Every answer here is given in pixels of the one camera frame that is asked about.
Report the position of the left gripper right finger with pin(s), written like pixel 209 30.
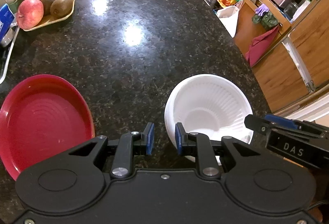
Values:
pixel 200 147

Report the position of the magenta plastic plate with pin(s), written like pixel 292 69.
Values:
pixel 42 116

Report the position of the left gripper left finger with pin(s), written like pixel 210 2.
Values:
pixel 131 144

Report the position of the blue tissue pack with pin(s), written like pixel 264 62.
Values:
pixel 7 17

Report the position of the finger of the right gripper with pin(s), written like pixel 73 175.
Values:
pixel 296 124
pixel 258 125

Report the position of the white tote bag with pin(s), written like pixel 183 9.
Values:
pixel 228 17

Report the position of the red apple front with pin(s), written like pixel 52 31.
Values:
pixel 29 14

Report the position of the fruit tray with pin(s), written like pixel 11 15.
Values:
pixel 48 20

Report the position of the purple rubber glove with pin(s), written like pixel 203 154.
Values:
pixel 261 10

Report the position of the red hanging cloth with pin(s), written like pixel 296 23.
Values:
pixel 259 45

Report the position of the white bowl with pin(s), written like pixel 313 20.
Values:
pixel 208 104

